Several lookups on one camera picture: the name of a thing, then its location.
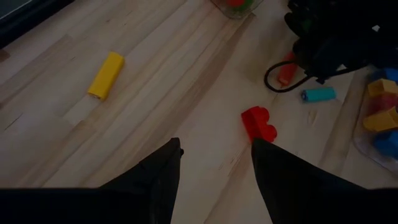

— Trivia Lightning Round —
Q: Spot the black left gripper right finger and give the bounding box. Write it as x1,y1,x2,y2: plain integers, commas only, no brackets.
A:
251,138,374,224

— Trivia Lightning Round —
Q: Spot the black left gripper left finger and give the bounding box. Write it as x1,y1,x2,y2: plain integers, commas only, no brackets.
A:
99,138,185,224

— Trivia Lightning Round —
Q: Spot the pink long bar block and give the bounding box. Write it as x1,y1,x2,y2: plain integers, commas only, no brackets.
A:
276,51,299,88

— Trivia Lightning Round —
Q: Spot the teal long bar block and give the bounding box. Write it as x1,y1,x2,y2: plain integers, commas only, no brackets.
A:
300,86,337,103

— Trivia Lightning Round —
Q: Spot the red toy block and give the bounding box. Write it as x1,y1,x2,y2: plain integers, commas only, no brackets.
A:
371,95,398,113
241,106,278,144

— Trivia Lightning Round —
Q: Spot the clear plastic bin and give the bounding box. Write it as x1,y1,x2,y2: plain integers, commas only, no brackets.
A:
211,0,265,19
353,67,398,175

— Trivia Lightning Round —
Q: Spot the yellow long bar block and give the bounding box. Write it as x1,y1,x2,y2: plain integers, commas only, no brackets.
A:
87,51,126,101

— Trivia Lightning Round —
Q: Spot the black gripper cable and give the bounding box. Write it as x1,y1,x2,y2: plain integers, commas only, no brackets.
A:
263,60,355,93

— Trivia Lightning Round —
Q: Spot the black aluminium table frame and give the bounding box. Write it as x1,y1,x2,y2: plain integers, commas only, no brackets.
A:
0,0,75,49

